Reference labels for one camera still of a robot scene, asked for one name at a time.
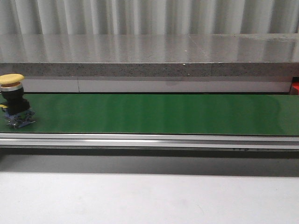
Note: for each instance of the green conveyor belt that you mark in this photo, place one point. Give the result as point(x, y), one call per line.
point(227, 114)

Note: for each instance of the grey stone countertop slab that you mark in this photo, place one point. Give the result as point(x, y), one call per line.
point(266, 55)

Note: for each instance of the red plastic tray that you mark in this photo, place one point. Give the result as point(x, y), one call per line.
point(294, 89)

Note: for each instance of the white corrugated curtain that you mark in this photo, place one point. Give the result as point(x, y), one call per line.
point(153, 17)

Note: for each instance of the aluminium conveyor frame rail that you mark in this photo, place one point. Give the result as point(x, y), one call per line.
point(149, 140)

